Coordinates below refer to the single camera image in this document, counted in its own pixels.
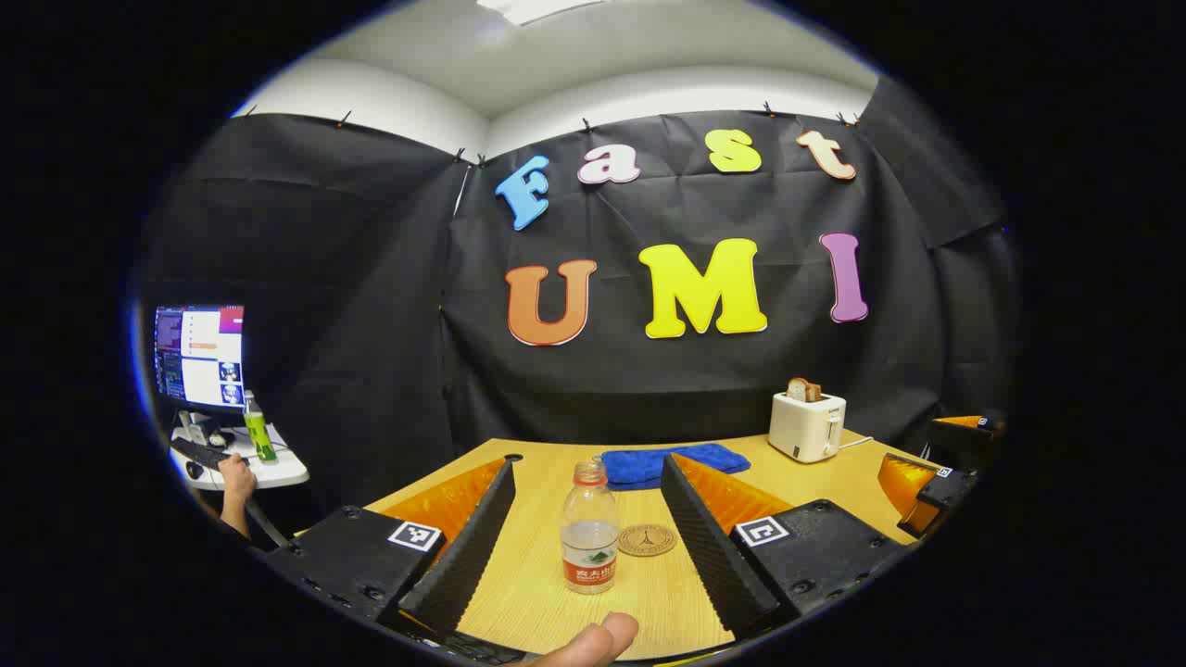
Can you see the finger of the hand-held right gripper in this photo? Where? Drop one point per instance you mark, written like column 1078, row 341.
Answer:
column 940, row 500
column 959, row 434

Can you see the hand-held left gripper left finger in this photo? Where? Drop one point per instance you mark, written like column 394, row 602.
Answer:
column 463, row 556

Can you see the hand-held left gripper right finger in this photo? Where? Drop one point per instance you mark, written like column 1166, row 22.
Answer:
column 709, row 547

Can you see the round wooden coaster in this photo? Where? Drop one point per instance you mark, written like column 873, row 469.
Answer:
column 647, row 540

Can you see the clear plastic water bottle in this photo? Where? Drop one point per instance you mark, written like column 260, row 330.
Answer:
column 590, row 547

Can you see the green drink bottle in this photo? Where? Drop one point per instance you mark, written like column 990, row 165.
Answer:
column 259, row 435

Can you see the blue towel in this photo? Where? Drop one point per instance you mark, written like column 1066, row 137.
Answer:
column 639, row 465

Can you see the white toaster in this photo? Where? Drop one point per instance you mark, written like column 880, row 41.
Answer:
column 804, row 428

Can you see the bread slice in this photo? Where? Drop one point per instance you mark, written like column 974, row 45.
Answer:
column 802, row 390

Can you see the white side table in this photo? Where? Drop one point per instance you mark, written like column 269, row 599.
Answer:
column 273, row 471

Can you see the black backdrop cloth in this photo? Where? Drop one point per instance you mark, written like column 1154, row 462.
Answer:
column 371, row 324

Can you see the black computer mouse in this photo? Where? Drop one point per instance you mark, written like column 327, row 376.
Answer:
column 194, row 470

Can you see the black keyboard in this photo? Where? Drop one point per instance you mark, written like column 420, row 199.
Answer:
column 199, row 453

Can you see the computer monitor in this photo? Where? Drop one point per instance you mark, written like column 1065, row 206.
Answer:
column 199, row 357

